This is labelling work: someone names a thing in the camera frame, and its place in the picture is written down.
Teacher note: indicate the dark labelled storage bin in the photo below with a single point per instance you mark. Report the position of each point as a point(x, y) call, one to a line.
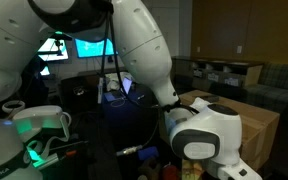
point(231, 81)
point(197, 73)
point(213, 76)

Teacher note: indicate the wooden shelf cabinet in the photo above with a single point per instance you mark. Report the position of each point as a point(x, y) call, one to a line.
point(247, 71)

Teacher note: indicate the large wall display screen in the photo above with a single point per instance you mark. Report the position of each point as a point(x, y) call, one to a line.
point(90, 48)

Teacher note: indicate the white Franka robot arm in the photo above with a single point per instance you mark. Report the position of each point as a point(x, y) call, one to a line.
point(144, 50)

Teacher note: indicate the large brown cardboard box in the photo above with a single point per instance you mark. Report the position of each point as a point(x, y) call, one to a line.
point(260, 133)

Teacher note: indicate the white crumpled cloth pile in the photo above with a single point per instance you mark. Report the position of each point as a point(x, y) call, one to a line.
point(112, 81)

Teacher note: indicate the orange plush toy with tag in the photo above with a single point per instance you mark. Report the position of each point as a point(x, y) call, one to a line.
point(170, 173)

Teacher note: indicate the black camera on stand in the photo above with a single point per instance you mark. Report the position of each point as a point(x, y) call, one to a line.
point(60, 36)

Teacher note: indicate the white wall outlet plate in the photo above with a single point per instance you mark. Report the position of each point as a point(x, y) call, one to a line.
point(239, 49)
point(198, 49)

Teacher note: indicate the plaid sofa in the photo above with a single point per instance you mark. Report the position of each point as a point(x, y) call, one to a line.
point(277, 86)

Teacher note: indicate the small lit monitor screen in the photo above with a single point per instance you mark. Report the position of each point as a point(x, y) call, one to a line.
point(50, 53)

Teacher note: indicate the brown plush toy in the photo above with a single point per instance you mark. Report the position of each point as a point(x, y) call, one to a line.
point(150, 170)

